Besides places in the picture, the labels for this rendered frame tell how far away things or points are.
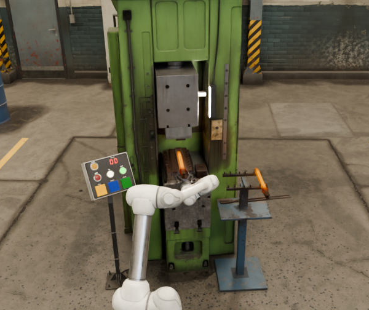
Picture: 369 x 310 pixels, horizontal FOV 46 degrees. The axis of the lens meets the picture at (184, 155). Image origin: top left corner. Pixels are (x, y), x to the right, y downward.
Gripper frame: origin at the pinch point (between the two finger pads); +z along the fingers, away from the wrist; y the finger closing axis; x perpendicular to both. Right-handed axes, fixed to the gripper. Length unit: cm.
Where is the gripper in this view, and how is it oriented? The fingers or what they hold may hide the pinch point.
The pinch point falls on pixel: (182, 173)
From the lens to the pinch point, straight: 338.8
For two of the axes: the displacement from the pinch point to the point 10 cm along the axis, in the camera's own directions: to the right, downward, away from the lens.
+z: -1.1, -4.4, 8.9
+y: 9.9, -0.6, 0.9
